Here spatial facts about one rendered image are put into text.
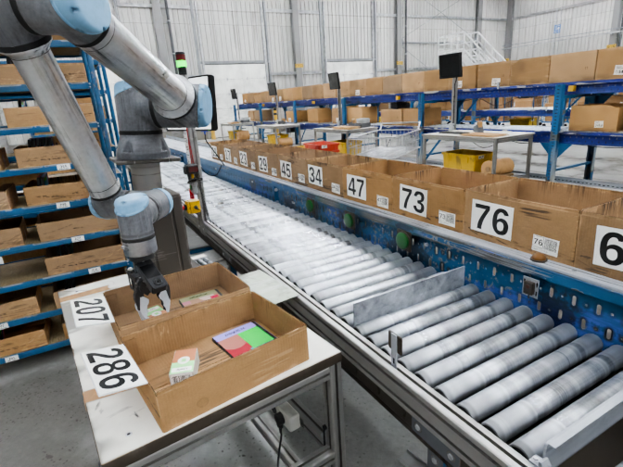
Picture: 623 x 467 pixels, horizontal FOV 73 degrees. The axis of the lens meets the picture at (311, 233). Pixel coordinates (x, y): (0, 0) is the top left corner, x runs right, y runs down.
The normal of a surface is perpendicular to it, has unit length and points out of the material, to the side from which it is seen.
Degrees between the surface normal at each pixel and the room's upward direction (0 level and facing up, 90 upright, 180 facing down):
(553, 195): 90
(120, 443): 0
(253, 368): 92
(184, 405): 91
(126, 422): 0
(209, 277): 89
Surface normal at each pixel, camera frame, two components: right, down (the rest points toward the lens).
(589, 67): -0.86, 0.21
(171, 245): 0.57, 0.22
